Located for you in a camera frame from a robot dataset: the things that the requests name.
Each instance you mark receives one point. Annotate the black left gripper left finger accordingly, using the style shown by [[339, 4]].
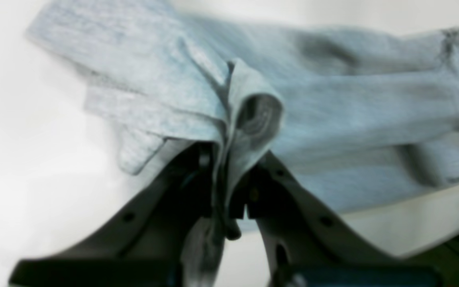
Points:
[[156, 240]]

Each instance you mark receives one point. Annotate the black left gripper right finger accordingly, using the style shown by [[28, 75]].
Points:
[[307, 244]]

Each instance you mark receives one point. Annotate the grey T-shirt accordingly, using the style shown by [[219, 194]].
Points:
[[358, 117]]

